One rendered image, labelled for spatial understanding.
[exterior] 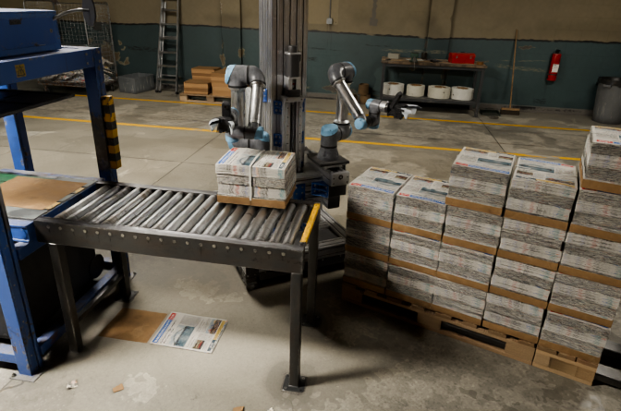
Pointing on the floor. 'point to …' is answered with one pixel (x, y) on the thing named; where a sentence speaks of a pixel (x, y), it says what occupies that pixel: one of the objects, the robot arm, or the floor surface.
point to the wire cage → (80, 69)
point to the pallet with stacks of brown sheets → (206, 85)
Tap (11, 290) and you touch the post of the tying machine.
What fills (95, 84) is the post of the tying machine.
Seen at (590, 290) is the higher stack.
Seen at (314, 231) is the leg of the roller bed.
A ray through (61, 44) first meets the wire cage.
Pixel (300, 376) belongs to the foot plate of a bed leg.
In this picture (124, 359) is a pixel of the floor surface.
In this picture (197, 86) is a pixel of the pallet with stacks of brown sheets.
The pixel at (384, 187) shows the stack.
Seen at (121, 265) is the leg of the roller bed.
